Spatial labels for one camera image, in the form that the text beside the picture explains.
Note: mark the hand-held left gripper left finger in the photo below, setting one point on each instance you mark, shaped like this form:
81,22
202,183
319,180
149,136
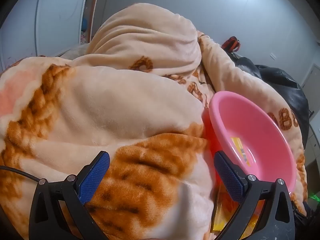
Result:
95,177

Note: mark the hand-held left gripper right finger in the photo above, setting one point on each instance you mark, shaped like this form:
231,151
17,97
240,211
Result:
228,177

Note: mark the yellow purple snack packet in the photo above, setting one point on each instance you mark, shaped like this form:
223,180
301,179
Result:
221,217

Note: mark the pink plastic basin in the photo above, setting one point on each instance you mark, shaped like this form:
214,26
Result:
250,120

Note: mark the orange snack packet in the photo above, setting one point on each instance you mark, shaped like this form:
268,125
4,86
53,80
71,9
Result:
252,208

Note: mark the beige orange printed blanket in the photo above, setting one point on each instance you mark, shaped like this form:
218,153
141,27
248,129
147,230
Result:
112,105

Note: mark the black leather jacket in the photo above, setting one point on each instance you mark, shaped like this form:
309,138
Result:
287,85

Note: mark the white cabinet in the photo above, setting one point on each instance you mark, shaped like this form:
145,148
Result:
313,80

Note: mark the red black bag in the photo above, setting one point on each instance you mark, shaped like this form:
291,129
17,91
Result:
231,43

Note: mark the wardrobe with sliding door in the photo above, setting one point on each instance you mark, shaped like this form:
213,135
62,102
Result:
50,17

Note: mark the white wall socket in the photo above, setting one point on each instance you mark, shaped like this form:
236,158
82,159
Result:
272,56

